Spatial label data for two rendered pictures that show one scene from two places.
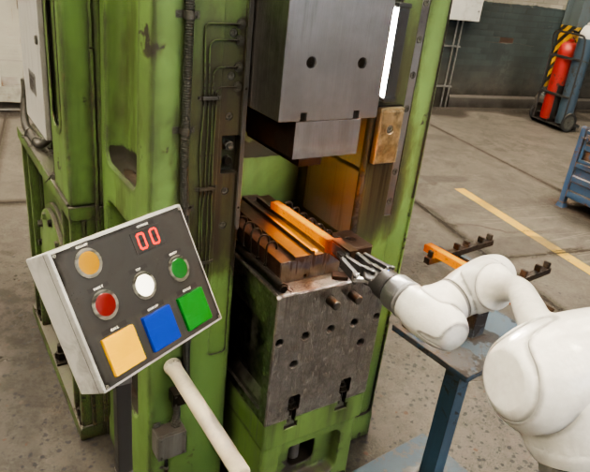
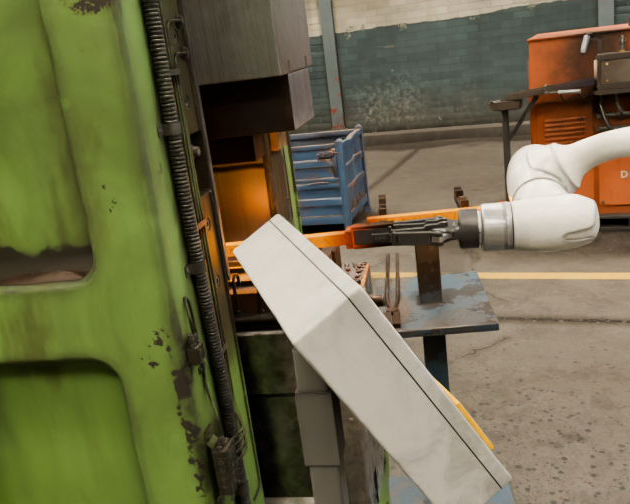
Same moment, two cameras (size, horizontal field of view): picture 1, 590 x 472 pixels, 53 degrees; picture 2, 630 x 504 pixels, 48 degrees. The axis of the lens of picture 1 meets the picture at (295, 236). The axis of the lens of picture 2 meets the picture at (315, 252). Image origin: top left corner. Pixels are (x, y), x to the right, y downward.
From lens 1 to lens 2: 1.06 m
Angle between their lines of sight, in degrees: 42
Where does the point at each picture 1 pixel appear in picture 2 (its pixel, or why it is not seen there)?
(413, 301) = (537, 209)
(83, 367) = (463, 465)
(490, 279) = (569, 155)
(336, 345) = not seen: hidden behind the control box
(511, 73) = not seen: hidden behind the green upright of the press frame
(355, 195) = (269, 200)
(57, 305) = (392, 383)
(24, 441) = not seen: outside the picture
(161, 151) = (157, 171)
